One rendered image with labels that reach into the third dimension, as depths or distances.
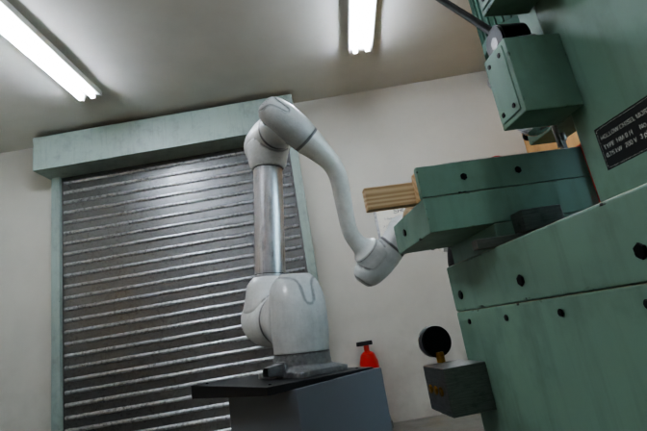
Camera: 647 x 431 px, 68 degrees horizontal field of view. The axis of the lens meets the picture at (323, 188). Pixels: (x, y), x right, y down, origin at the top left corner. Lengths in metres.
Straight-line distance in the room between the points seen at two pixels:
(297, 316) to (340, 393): 0.22
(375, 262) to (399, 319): 2.30
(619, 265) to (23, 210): 4.65
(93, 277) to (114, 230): 0.41
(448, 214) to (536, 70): 0.26
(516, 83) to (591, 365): 0.38
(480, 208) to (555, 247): 0.20
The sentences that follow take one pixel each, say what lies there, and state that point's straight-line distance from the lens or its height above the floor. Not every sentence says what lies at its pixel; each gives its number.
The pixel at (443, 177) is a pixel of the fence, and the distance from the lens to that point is 0.84.
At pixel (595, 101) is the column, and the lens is 0.76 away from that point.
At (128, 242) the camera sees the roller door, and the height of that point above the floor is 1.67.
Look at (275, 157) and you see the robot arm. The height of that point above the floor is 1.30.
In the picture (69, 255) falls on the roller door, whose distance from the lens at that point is 4.52.
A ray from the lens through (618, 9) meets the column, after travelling 0.73.
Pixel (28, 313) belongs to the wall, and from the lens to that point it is 4.67.
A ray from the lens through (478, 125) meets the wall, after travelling 4.39.
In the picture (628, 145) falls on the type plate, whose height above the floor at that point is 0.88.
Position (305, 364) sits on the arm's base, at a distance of 1.32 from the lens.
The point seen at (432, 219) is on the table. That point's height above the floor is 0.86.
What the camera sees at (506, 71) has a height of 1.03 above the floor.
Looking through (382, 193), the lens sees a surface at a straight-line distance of 0.84.
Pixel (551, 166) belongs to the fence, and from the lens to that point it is 0.93.
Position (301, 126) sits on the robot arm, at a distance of 1.53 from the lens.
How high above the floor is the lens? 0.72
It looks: 17 degrees up
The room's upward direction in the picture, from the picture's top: 10 degrees counter-clockwise
